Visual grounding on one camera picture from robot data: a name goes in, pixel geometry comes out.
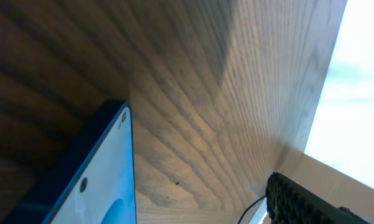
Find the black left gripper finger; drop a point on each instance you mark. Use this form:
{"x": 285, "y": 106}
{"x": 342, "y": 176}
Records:
{"x": 290, "y": 203}

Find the blue Galaxy smartphone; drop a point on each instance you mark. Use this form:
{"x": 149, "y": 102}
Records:
{"x": 94, "y": 181}

